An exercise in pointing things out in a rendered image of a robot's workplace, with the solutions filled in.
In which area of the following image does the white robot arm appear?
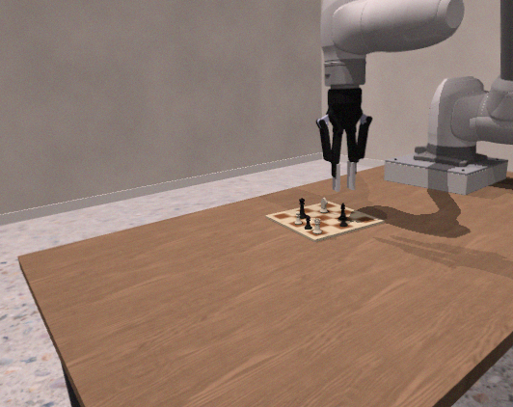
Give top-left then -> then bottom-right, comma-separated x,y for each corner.
320,0 -> 513,167

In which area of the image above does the checkered chessboard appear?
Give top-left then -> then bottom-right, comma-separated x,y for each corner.
265,202 -> 385,242

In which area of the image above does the white knight chess piece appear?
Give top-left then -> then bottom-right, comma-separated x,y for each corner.
320,198 -> 328,213

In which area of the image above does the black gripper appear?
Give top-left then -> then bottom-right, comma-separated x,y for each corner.
316,88 -> 372,192

